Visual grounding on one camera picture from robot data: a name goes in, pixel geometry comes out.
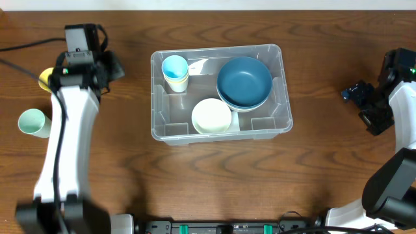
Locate light blue cup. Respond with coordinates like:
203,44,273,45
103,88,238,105
161,55,189,81

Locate yellow cup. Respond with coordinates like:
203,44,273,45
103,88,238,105
164,75,189,84
38,68,53,93

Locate white cup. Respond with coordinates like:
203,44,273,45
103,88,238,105
167,81,188,93

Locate beige large bowl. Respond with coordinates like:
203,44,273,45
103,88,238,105
216,92,272,113

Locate white small bowl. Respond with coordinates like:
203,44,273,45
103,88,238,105
191,98,232,134

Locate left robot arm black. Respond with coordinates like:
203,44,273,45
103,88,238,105
16,23,125,233

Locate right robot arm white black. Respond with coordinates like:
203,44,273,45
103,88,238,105
321,48,415,233

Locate clear plastic storage container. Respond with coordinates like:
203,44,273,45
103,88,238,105
150,44,294,146

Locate white label in container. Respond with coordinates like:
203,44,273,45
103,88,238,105
227,111,240,132

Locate mint green cup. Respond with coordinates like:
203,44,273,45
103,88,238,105
18,109,51,138

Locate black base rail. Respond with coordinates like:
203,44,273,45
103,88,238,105
110,213,326,234

